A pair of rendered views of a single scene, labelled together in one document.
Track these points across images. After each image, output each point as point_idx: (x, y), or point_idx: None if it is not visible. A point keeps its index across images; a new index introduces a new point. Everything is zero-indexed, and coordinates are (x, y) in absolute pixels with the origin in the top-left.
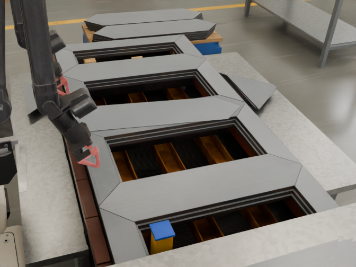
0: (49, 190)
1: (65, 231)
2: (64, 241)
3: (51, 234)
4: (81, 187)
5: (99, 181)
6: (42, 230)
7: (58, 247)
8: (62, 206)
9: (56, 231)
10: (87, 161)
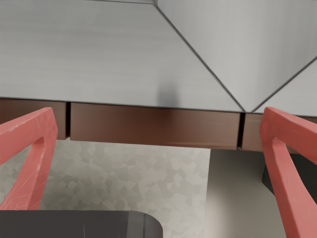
0: (10, 169)
1: (148, 160)
2: (173, 166)
3: (146, 187)
4: (103, 131)
5: (128, 77)
6: (128, 202)
7: (183, 182)
8: (71, 152)
9: (142, 176)
10: (302, 217)
